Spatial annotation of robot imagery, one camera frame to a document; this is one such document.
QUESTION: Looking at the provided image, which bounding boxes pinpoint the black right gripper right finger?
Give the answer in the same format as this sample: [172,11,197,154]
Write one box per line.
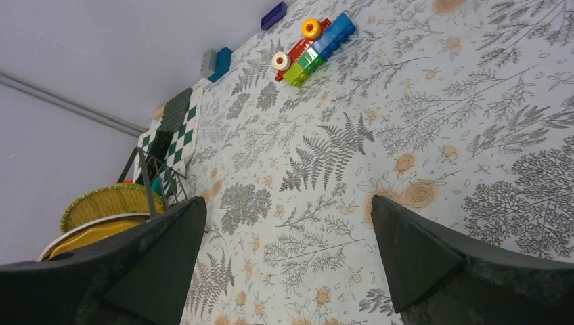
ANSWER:
[371,195,573,324]

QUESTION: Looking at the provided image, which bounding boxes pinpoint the white plate teal rim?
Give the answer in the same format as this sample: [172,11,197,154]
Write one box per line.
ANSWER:
[37,212,151,263]

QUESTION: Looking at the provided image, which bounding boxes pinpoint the purple toy brick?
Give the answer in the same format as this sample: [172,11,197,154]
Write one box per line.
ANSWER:
[260,1,287,31]

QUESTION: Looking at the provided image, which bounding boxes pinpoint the green woven rim plate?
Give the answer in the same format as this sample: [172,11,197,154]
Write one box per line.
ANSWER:
[60,183,150,234]

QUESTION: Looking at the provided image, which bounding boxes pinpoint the grey and blue brick stack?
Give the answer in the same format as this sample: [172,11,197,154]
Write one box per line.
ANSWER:
[200,47,232,83]

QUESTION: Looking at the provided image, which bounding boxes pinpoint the green white checkered board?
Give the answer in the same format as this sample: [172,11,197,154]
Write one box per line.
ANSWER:
[133,78,205,198]

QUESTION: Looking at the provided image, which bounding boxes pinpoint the colourful toy brick car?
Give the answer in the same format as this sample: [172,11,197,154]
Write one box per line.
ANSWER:
[272,13,356,87]

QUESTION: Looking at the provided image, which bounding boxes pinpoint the grey studded baseplate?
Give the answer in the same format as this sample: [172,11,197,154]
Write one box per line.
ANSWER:
[158,87,193,133]

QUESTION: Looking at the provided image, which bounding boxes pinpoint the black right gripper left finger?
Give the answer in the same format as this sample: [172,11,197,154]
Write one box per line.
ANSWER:
[1,197,207,324]

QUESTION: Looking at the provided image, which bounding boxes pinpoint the black wire dish rack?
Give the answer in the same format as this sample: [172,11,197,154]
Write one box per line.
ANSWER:
[117,146,190,219]

